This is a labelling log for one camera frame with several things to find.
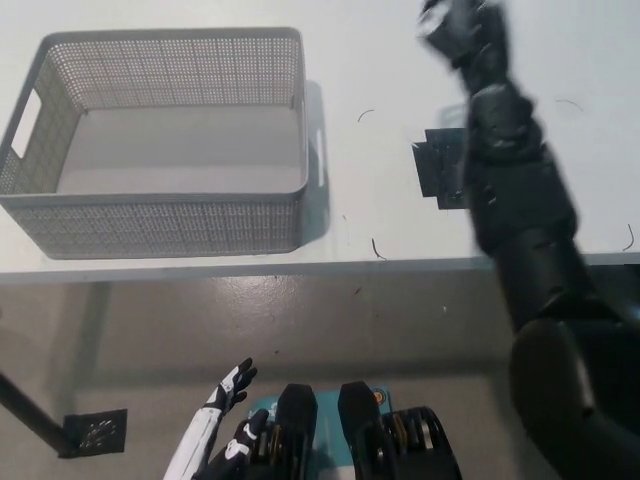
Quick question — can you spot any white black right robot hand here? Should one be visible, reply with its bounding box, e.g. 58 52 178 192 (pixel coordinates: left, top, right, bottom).
417 0 512 72

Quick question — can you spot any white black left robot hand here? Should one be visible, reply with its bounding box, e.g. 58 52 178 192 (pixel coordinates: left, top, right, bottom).
163 357 272 480

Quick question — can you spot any black tape patch on desk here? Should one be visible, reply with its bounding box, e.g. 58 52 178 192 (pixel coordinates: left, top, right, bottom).
410 127 474 211

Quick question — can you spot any black table leg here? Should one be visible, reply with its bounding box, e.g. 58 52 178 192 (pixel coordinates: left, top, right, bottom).
0 372 76 459

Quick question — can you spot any grey perforated plastic basket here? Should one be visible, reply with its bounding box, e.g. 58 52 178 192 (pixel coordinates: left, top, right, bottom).
0 27 309 260

